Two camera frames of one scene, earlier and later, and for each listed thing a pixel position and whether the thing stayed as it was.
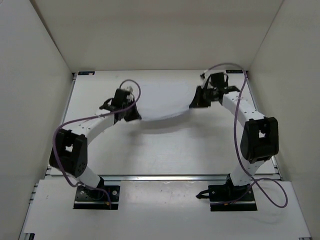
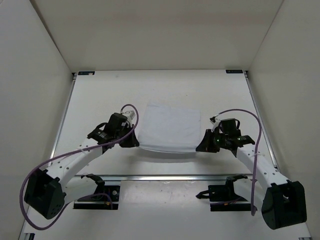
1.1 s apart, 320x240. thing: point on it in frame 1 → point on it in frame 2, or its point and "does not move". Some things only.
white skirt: (158, 99) → (165, 129)
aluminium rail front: (134, 178) does not move
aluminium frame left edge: (28, 231) does not move
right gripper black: (198, 102) → (206, 145)
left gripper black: (135, 115) → (133, 141)
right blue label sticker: (234, 71) does not move
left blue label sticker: (86, 73) does not move
